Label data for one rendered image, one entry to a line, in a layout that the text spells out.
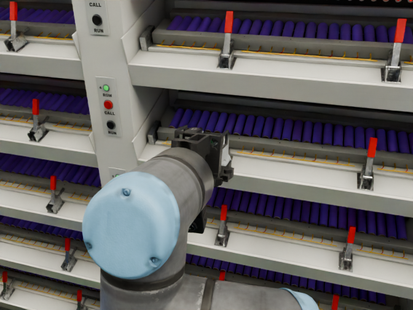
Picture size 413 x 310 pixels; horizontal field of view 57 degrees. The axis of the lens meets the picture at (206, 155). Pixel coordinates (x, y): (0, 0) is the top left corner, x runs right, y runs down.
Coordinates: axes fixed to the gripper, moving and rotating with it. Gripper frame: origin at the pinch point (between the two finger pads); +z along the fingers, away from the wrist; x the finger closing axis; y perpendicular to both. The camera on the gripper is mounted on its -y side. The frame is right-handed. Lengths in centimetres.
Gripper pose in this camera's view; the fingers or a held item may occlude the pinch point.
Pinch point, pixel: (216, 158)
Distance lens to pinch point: 69.4
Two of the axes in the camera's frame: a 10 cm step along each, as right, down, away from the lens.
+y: 0.7, -9.6, -2.6
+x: -9.6, -1.3, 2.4
